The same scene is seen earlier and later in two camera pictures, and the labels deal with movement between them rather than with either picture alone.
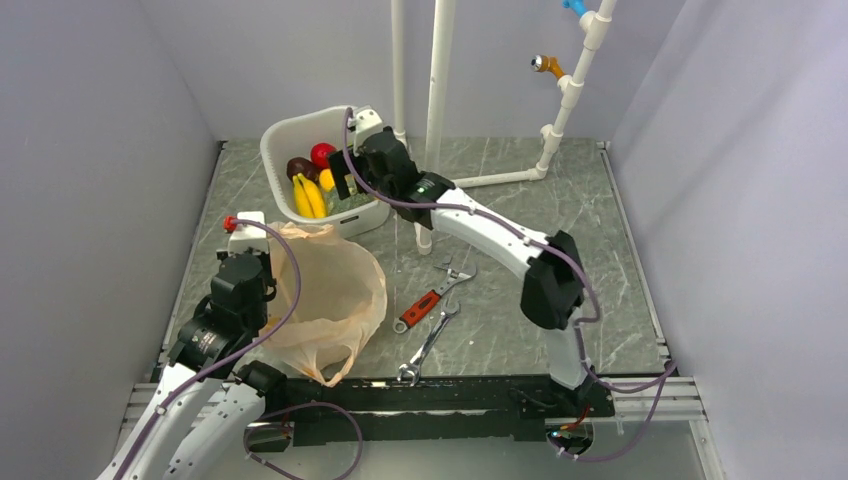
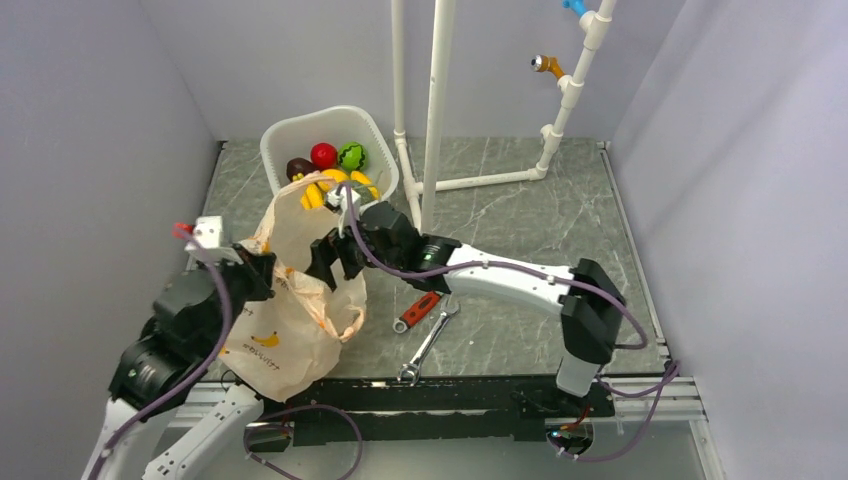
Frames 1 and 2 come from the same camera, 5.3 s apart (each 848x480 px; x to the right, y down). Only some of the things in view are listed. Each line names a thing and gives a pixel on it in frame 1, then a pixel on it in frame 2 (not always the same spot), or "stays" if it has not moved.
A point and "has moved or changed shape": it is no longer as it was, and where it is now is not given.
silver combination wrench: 449,309 stays
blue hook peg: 577,6 stays
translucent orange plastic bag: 343,298 has moved or changed shape
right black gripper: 339,171 to 326,251
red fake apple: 319,155 stays
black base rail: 488,410 stays
